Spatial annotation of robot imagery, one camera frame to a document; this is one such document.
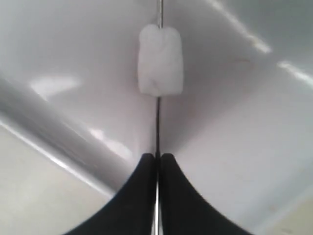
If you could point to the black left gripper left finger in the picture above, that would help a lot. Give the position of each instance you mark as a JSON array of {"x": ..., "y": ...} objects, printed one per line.
[{"x": 131, "y": 210}]

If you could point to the white rectangular plastic tray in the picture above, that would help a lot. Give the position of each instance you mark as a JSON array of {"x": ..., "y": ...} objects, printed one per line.
[{"x": 73, "y": 123}]

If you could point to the white marshmallow piece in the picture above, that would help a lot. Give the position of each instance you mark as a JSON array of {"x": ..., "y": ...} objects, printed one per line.
[{"x": 160, "y": 70}]

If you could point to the thin metal skewer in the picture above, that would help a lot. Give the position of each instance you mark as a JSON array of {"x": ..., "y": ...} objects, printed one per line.
[{"x": 158, "y": 221}]

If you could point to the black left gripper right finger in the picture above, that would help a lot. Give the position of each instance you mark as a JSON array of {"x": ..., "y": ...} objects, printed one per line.
[{"x": 183, "y": 210}]

